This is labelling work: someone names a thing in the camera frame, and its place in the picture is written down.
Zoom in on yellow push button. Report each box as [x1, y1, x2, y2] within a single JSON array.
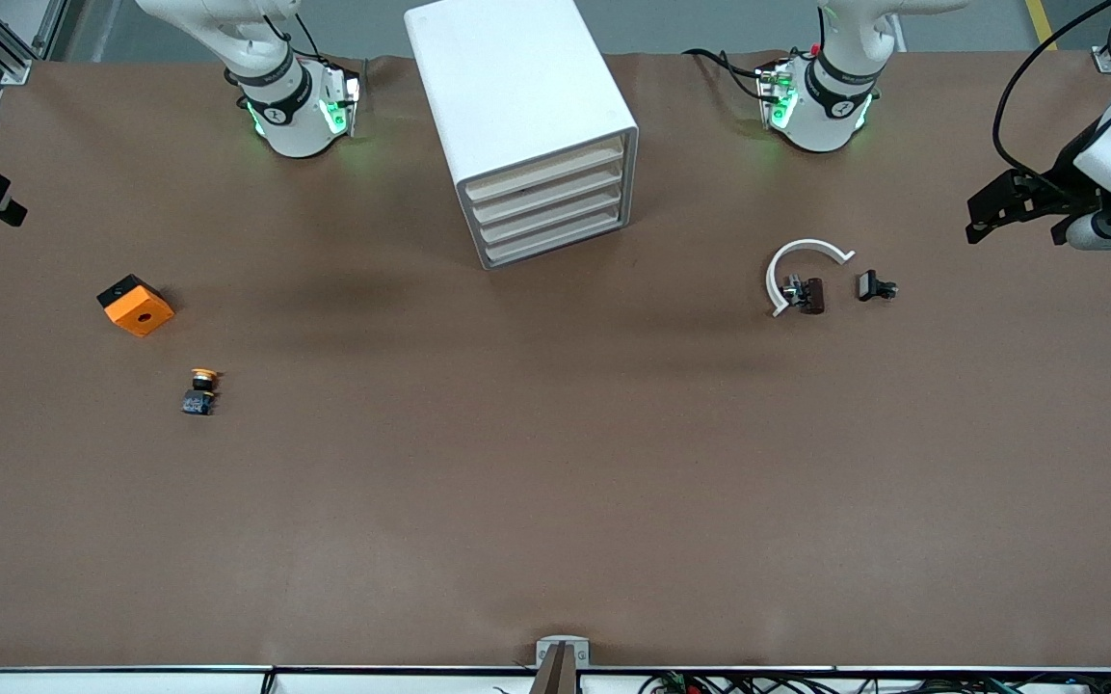
[[181, 368, 224, 417]]

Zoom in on white box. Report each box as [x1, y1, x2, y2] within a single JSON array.
[[463, 138, 627, 203]]

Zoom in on orange box with hole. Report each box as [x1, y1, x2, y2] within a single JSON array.
[[97, 274, 175, 338]]

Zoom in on white curved plastic piece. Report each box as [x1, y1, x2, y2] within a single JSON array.
[[765, 238, 857, 318]]

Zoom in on dark brown small component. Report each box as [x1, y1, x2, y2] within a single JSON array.
[[782, 276, 826, 316]]

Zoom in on brown table mat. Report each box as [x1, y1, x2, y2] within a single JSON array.
[[0, 50, 1111, 671]]

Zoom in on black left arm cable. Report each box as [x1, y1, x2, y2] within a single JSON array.
[[992, 0, 1111, 176]]

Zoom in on black arm base cable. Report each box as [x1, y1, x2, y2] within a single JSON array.
[[683, 46, 770, 102]]

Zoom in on white table edge rail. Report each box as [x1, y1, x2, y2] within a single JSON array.
[[0, 665, 1111, 694]]

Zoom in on bundle of table-edge cables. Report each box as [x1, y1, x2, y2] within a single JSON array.
[[640, 670, 1111, 694]]

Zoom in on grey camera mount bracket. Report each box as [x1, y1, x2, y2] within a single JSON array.
[[536, 636, 591, 668]]

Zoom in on dark camera mount post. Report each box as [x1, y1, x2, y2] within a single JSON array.
[[529, 644, 582, 694]]

